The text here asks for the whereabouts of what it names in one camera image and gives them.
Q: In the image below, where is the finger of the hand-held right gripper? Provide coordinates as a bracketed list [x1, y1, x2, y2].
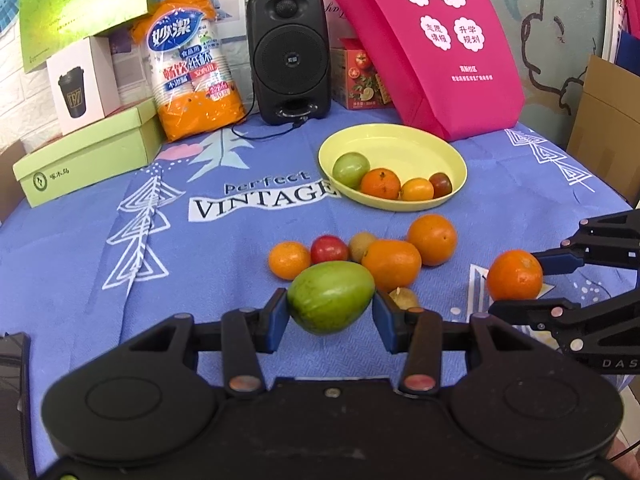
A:
[532, 211, 640, 276]
[487, 287, 640, 356]

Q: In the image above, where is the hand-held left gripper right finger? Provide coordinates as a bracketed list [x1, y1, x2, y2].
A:
[371, 290, 551, 397]

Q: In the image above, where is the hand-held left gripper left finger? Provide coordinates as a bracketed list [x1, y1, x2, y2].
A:
[117, 287, 292, 397]

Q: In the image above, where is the large round orange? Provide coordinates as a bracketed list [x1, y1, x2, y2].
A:
[486, 250, 544, 302]
[406, 214, 458, 267]

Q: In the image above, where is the green mango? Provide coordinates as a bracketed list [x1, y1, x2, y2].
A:
[286, 261, 376, 336]

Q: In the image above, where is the yellow-green plate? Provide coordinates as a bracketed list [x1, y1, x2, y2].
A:
[318, 123, 468, 212]

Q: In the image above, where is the small brown fruit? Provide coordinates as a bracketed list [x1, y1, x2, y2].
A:
[389, 287, 421, 311]

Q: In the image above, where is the large oval orange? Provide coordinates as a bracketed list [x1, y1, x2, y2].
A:
[361, 239, 422, 293]

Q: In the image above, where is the small orange tangerine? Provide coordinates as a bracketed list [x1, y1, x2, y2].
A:
[268, 241, 312, 281]

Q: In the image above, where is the brown kiwi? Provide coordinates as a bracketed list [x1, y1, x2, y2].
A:
[348, 231, 379, 264]

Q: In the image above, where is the red apple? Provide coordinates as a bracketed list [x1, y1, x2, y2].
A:
[310, 235, 350, 265]

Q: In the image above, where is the blue printed tablecloth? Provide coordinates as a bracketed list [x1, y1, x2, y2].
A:
[0, 105, 640, 480]

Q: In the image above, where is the small yellow-orange fruit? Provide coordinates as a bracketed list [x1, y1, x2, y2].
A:
[400, 178, 435, 202]

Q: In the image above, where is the dark red tomato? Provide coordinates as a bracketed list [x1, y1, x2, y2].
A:
[429, 172, 454, 199]

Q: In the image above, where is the green tomato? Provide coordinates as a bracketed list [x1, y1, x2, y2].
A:
[333, 152, 371, 191]

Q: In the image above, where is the brown cardboard box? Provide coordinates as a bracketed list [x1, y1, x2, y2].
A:
[566, 54, 640, 176]

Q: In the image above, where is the pink paper bag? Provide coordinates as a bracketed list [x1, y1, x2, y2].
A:
[318, 0, 526, 142]

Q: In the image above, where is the red tomato print box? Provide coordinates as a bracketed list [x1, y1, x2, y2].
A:
[330, 37, 396, 111]

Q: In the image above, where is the light green shoe box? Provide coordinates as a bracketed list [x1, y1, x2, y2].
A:
[12, 97, 166, 209]

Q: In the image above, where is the orange paper cup pack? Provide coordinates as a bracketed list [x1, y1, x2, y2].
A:
[131, 0, 247, 143]

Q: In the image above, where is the black speaker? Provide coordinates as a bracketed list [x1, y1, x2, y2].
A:
[246, 0, 332, 126]

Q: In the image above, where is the black device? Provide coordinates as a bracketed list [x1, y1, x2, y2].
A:
[0, 332, 32, 480]

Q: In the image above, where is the white box with cup picture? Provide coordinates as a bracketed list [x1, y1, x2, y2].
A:
[46, 36, 122, 136]

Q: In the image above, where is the large green gift box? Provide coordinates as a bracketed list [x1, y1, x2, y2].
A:
[19, 0, 160, 75]

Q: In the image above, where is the black speaker cable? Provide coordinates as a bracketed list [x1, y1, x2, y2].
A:
[231, 119, 307, 142]

